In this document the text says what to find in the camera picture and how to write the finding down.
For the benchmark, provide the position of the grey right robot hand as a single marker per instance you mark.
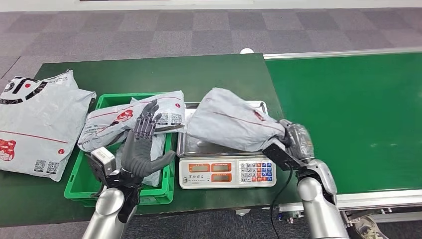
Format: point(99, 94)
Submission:
point(298, 142)

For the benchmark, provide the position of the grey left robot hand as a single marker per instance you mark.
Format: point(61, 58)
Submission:
point(138, 155)

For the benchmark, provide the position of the grey parcel red logo text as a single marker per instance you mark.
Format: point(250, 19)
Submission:
point(108, 125)

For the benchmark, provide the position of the pale grey parcel red stripe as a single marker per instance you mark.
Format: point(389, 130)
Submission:
point(230, 122)

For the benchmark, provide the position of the green conveyor belt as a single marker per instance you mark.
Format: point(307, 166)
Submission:
point(362, 99)

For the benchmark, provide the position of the green plastic crate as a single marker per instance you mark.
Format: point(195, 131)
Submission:
point(82, 181)

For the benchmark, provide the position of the white electronic scale steel tray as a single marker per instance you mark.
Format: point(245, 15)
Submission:
point(227, 171)

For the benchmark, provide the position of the large white black-print mailer bag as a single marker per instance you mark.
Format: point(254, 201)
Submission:
point(39, 125)

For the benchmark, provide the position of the white round cap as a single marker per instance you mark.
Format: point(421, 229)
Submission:
point(247, 51)

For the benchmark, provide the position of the grey sneaker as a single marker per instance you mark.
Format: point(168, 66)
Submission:
point(369, 228)

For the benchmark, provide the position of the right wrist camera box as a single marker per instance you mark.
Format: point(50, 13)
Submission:
point(278, 155)

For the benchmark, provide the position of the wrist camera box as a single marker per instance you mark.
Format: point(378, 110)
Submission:
point(278, 155)
point(102, 161)

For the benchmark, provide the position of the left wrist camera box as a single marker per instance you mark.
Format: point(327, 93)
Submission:
point(102, 161)

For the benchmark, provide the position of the small white bracket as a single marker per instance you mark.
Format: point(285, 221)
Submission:
point(243, 211)

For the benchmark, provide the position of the aluminium conveyor frame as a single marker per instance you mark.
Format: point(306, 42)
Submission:
point(329, 53)

